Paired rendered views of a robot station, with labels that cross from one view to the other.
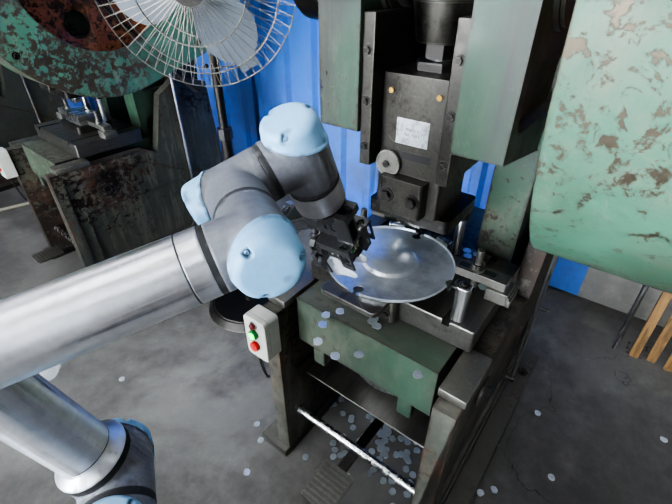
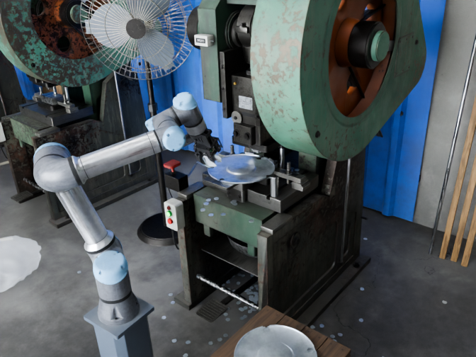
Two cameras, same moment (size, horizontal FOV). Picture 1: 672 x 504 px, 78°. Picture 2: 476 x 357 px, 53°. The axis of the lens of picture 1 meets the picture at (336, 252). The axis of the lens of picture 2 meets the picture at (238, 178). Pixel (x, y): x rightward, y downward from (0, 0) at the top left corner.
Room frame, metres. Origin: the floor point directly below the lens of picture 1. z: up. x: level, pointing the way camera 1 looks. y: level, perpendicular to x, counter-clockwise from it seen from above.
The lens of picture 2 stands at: (-1.08, -0.22, 1.66)
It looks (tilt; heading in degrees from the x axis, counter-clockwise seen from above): 27 degrees down; 3
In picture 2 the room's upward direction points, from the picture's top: 2 degrees counter-clockwise
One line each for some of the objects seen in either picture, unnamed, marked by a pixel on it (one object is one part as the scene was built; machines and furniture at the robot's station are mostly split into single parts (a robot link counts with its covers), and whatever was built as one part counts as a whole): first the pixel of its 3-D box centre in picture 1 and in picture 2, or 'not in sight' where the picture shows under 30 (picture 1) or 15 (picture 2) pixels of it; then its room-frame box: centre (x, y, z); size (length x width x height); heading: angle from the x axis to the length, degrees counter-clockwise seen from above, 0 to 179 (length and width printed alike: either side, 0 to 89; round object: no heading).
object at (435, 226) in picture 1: (421, 207); (259, 141); (0.87, -0.20, 0.86); 0.20 x 0.16 x 0.05; 53
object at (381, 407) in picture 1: (401, 363); (261, 244); (0.88, -0.21, 0.31); 0.43 x 0.42 x 0.01; 53
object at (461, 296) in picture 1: (461, 301); (274, 185); (0.66, -0.26, 0.75); 0.03 x 0.03 x 0.10; 53
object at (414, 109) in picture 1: (421, 140); (252, 106); (0.84, -0.18, 1.04); 0.17 x 0.15 x 0.30; 143
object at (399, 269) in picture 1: (390, 259); (241, 168); (0.77, -0.12, 0.78); 0.29 x 0.29 x 0.01
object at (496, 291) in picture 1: (481, 269); (290, 173); (0.77, -0.34, 0.76); 0.17 x 0.06 x 0.10; 53
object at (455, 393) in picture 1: (512, 345); (323, 227); (0.82, -0.50, 0.45); 0.92 x 0.12 x 0.90; 143
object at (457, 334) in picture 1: (412, 271); (259, 179); (0.87, -0.20, 0.68); 0.45 x 0.30 x 0.06; 53
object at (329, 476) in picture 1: (373, 428); (244, 287); (0.76, -0.12, 0.14); 0.59 x 0.10 x 0.05; 143
